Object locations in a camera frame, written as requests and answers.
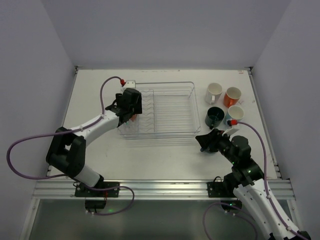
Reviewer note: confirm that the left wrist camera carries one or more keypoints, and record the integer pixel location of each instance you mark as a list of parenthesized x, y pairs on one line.
[(128, 84)]

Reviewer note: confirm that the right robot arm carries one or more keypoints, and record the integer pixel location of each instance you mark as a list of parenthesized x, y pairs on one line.
[(247, 182)]

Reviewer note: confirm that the dark blue mug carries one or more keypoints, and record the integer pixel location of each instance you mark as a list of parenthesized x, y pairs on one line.
[(205, 150)]

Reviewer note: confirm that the clear glass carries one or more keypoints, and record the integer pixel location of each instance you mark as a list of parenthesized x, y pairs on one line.
[(128, 128)]

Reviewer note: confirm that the light blue mug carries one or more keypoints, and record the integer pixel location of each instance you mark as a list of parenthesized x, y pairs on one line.
[(234, 112)]

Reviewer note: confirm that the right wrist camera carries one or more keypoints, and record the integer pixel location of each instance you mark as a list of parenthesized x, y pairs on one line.
[(232, 127)]

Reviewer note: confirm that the clear wire dish rack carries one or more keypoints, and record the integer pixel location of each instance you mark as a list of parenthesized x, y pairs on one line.
[(169, 110)]

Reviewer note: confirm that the pink cup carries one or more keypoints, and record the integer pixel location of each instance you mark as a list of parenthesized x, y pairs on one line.
[(134, 118)]

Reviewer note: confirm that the aluminium front rail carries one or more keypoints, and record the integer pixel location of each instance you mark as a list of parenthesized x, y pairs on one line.
[(64, 189)]

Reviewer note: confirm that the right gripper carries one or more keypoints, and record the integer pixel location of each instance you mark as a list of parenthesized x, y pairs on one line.
[(210, 139)]

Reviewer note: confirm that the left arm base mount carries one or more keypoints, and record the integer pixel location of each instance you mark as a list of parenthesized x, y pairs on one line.
[(103, 189)]

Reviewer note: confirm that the white mug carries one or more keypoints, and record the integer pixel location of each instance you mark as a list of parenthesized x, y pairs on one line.
[(213, 93)]

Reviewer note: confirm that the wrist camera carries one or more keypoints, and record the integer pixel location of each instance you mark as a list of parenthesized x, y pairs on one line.
[(128, 84), (232, 127)]

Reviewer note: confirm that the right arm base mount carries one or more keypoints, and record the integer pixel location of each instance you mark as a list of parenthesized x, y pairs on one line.
[(220, 188)]

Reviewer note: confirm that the dark green mug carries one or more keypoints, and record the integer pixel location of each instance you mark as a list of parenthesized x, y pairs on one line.
[(214, 117)]

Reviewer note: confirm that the orange mug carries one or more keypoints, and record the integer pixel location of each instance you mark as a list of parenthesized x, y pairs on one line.
[(232, 96)]

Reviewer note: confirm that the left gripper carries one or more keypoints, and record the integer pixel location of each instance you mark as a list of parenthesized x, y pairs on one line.
[(124, 116)]

